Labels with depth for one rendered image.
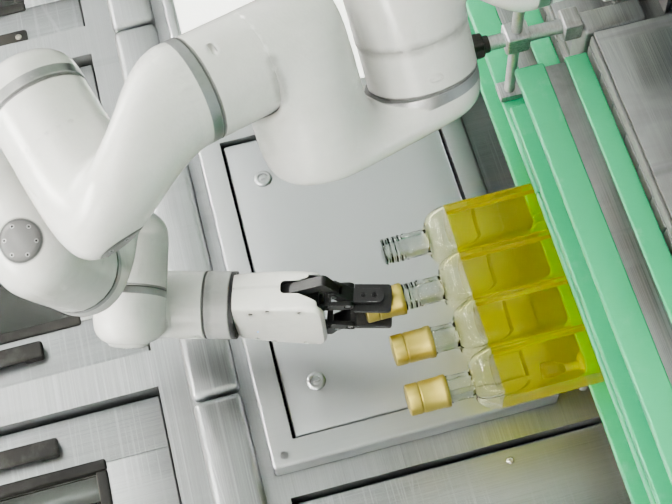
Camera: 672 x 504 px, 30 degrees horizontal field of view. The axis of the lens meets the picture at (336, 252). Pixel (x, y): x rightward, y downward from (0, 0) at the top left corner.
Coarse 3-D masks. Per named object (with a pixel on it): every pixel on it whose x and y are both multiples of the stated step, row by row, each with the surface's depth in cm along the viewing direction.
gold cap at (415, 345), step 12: (396, 336) 134; (408, 336) 134; (420, 336) 133; (432, 336) 133; (396, 348) 133; (408, 348) 133; (420, 348) 133; (432, 348) 133; (396, 360) 133; (408, 360) 134; (420, 360) 134
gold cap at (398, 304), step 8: (392, 288) 136; (400, 288) 136; (392, 296) 135; (400, 296) 135; (392, 304) 135; (400, 304) 135; (392, 312) 136; (400, 312) 136; (368, 320) 136; (376, 320) 136
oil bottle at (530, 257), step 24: (504, 240) 137; (528, 240) 136; (552, 240) 136; (456, 264) 136; (480, 264) 135; (504, 264) 135; (528, 264) 135; (552, 264) 135; (456, 288) 134; (480, 288) 134; (504, 288) 135
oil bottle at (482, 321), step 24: (528, 288) 134; (552, 288) 134; (456, 312) 134; (480, 312) 133; (504, 312) 133; (528, 312) 133; (552, 312) 133; (576, 312) 132; (456, 336) 134; (480, 336) 132; (504, 336) 132
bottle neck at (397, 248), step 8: (416, 232) 139; (384, 240) 139; (392, 240) 139; (400, 240) 138; (408, 240) 138; (416, 240) 138; (424, 240) 138; (384, 248) 138; (392, 248) 138; (400, 248) 138; (408, 248) 138; (416, 248) 138; (424, 248) 138; (384, 256) 140; (392, 256) 138; (400, 256) 138; (408, 256) 139; (416, 256) 139
